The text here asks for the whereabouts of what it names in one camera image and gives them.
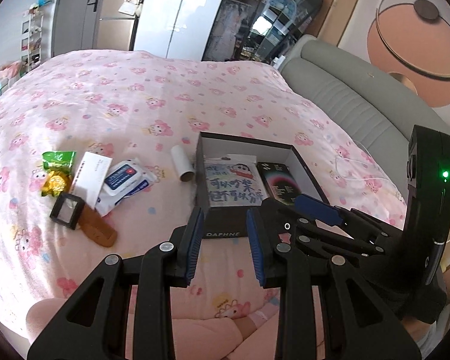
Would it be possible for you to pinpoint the white wardrobe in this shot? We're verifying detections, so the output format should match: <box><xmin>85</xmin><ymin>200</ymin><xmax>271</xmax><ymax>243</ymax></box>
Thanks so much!
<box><xmin>133</xmin><ymin>0</ymin><xmax>222</xmax><ymax>61</ymax></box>

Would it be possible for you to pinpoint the grey door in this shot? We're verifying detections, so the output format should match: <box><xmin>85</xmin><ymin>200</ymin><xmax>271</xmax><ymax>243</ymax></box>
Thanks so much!
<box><xmin>51</xmin><ymin>0</ymin><xmax>102</xmax><ymax>57</ymax></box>

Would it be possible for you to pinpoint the small black square frame box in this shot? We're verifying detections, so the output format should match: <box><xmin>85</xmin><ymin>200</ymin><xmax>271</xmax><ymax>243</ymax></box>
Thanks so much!
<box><xmin>49</xmin><ymin>192</ymin><xmax>85</xmax><ymax>230</ymax></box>

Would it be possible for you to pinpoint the white charging cable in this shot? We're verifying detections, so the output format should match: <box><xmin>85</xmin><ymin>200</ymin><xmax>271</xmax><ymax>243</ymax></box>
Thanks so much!
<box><xmin>333</xmin><ymin>138</ymin><xmax>403</xmax><ymax>196</ymax></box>

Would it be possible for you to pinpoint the white wire shelf rack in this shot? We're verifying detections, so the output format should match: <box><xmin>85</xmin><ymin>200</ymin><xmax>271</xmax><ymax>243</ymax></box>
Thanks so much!
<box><xmin>21</xmin><ymin>4</ymin><xmax>44</xmax><ymax>74</ymax></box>

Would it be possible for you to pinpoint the pink cartoon print bedspread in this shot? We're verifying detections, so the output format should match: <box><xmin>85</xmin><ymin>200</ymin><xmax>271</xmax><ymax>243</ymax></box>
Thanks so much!
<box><xmin>0</xmin><ymin>50</ymin><xmax>406</xmax><ymax>335</ymax></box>

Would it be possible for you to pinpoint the black cardboard shoe box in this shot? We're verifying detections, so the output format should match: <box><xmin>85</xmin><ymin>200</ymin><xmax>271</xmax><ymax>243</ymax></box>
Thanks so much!
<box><xmin>196</xmin><ymin>132</ymin><xmax>328</xmax><ymax>239</ymax></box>

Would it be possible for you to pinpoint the brown wooden comb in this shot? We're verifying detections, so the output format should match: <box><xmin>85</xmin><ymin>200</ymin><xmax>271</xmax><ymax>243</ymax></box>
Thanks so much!
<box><xmin>78</xmin><ymin>205</ymin><xmax>118</xmax><ymax>248</ymax></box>

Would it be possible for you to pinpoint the black rainbow screen protector box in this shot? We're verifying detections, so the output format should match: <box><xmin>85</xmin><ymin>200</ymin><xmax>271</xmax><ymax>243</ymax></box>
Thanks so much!
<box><xmin>257</xmin><ymin>162</ymin><xmax>301</xmax><ymax>206</ymax></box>

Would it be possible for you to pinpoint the white paper envelope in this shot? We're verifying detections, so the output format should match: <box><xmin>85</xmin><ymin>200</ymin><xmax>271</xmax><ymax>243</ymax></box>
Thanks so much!
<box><xmin>70</xmin><ymin>151</ymin><xmax>112</xmax><ymax>209</ymax></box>

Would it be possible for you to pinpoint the black glass display cabinet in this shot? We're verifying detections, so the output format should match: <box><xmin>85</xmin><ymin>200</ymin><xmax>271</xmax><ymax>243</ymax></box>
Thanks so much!
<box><xmin>202</xmin><ymin>0</ymin><xmax>291</xmax><ymax>62</ymax></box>

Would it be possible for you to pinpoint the beige fridge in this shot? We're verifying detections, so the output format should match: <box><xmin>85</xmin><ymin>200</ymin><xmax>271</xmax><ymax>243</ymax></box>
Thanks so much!
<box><xmin>95</xmin><ymin>0</ymin><xmax>143</xmax><ymax>51</ymax></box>

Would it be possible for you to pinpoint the alcohol wipes pack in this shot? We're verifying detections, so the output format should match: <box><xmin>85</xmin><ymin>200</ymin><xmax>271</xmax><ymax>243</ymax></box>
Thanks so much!
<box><xmin>95</xmin><ymin>158</ymin><xmax>158</xmax><ymax>217</ymax></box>

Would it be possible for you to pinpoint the cartoon bead art kit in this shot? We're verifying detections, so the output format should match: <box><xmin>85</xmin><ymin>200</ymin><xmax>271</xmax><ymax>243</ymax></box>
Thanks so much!
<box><xmin>204</xmin><ymin>154</ymin><xmax>268</xmax><ymax>207</ymax></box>

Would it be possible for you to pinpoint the green yellow snack packet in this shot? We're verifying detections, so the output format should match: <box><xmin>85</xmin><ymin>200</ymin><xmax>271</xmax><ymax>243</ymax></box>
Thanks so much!
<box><xmin>41</xmin><ymin>151</ymin><xmax>76</xmax><ymax>197</ymax></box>

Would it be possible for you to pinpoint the grey upholstered headboard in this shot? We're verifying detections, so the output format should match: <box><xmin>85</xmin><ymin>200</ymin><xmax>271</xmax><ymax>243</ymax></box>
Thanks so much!
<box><xmin>279</xmin><ymin>35</ymin><xmax>450</xmax><ymax>195</ymax></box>

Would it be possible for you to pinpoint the round orange wall decoration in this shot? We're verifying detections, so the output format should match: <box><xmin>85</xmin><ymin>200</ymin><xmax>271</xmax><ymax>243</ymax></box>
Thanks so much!
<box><xmin>367</xmin><ymin>0</ymin><xmax>450</xmax><ymax>108</ymax></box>

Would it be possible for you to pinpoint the white cardboard tube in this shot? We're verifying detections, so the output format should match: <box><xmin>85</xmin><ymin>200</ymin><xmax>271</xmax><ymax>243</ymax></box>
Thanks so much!
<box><xmin>170</xmin><ymin>145</ymin><xmax>195</xmax><ymax>182</ymax></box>

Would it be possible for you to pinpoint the black skateboard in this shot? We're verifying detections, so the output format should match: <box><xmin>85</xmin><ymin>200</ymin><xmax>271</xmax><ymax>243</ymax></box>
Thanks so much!
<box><xmin>277</xmin><ymin>0</ymin><xmax>323</xmax><ymax>42</ymax></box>

